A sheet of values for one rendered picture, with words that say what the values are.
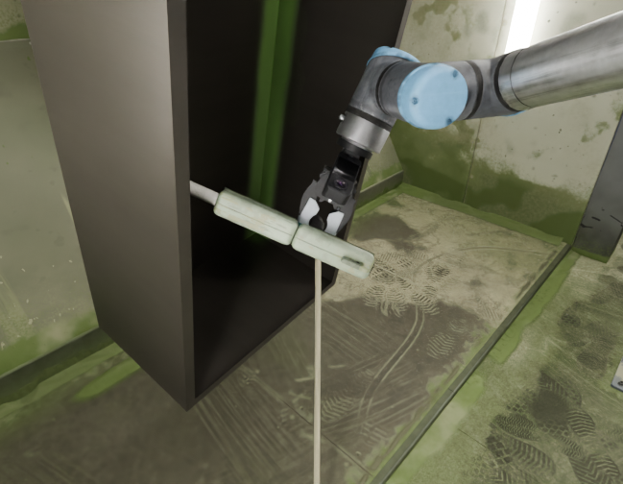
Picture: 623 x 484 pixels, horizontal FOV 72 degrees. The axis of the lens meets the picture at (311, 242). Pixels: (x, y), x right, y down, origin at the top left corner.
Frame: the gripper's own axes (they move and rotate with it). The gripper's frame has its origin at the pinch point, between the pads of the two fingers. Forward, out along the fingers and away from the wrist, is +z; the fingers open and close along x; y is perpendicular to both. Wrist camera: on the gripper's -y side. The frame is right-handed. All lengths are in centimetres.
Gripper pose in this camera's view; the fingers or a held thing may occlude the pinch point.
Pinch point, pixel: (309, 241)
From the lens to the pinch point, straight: 83.1
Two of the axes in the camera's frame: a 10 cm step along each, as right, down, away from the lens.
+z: -4.3, 8.6, 2.7
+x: -9.0, -4.3, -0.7
